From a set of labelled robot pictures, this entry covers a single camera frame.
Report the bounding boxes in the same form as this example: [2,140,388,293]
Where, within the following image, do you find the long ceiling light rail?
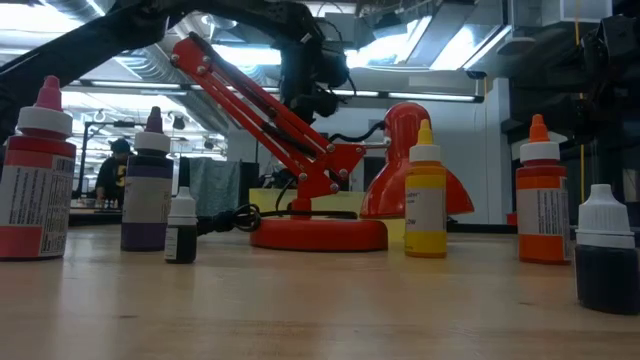
[74,77,486,105]

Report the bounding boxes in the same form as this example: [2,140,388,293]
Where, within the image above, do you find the yellow food coloring bottle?
[403,118,449,259]

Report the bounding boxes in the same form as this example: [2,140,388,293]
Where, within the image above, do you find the purple food coloring bottle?
[120,105,175,253]

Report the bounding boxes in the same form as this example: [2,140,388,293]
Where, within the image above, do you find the black metal rack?
[77,119,162,201]

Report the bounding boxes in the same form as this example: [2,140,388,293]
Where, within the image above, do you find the person with dark cap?
[94,137,135,209]

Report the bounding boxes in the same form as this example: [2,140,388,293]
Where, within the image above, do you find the red desk lamp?
[169,32,475,253]

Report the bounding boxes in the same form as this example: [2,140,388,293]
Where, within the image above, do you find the small white-capped dropper bottle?
[573,183,640,316]
[164,186,199,265]

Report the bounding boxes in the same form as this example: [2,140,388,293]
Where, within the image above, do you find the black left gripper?
[277,29,354,126]

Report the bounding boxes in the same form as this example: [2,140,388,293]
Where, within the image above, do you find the black cabinet with grey cloth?
[178,156,260,217]

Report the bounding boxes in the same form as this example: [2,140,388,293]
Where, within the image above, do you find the black lamp power cord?
[197,119,389,236]

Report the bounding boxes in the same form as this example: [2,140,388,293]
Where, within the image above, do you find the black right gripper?
[582,15,640,101]

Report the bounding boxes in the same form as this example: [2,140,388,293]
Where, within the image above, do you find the pink food coloring bottle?
[0,75,77,261]

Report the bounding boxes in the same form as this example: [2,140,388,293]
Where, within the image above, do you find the orange food coloring bottle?
[515,113,573,265]

